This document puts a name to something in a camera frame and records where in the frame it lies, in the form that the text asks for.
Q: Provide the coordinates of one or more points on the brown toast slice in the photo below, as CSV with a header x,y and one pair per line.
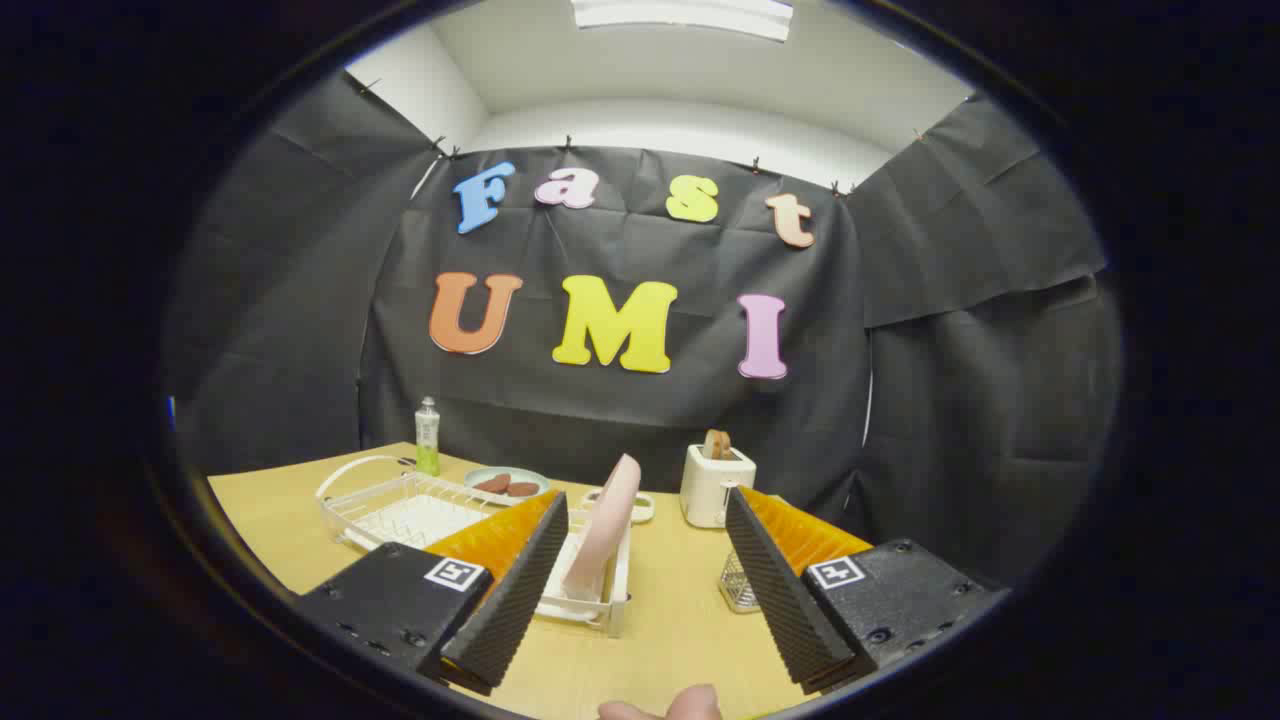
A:
x,y
710,445
726,447

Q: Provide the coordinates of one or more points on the green liquid bottle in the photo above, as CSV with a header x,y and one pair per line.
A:
x,y
428,440

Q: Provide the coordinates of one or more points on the pale blue plate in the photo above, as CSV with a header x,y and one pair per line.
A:
x,y
530,476

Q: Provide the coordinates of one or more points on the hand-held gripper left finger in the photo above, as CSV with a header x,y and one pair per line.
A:
x,y
505,600

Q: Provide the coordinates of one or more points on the pink plate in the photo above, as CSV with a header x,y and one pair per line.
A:
x,y
612,520

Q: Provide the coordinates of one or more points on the black backdrop cloth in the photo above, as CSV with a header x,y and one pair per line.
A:
x,y
640,420

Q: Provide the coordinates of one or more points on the brown meat patty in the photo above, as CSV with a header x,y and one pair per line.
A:
x,y
523,489
492,484

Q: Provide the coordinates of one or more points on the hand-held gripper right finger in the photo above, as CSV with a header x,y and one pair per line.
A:
x,y
785,600

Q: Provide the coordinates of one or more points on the white divided snack dish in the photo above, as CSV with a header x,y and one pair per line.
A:
x,y
643,510

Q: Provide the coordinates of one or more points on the ceiling light panel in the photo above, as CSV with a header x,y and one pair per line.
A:
x,y
680,14

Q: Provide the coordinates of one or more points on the white toaster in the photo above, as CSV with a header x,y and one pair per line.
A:
x,y
712,490

